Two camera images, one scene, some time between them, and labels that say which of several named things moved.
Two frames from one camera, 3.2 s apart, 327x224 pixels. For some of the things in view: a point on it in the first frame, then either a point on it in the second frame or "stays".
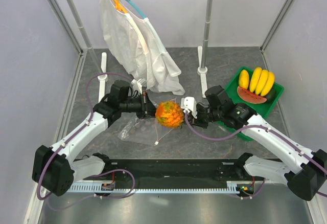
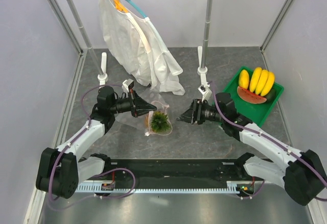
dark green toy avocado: [271, 96] stays
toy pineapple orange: [169, 114] to [157, 121]
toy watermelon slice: [250, 97] stays
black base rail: [170, 173] stays
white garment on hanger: [136, 49] stays
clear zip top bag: [147, 130] to [156, 122]
